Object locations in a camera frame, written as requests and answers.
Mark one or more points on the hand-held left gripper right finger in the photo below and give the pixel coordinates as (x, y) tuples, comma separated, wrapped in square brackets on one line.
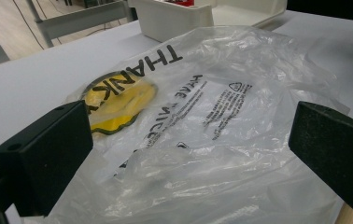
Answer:
[(336, 155)]

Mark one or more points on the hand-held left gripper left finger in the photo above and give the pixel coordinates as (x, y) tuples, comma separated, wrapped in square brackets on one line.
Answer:
[(44, 161)]

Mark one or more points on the clear printed plastic bag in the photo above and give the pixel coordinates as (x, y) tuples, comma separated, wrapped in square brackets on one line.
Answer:
[(227, 155)]

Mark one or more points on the white plastic bin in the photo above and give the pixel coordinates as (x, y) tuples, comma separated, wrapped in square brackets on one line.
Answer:
[(171, 21)]

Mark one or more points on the red-lidded black candy tube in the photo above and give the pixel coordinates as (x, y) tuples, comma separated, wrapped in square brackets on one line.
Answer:
[(180, 2)]

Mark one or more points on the yellow round packet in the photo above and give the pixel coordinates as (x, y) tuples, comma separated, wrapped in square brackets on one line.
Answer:
[(118, 105)]

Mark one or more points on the white plastic tray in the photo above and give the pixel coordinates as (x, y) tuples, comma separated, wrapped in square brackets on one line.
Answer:
[(237, 15)]

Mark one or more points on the grey metal table frame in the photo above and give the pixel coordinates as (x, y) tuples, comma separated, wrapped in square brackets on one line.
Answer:
[(81, 18)]

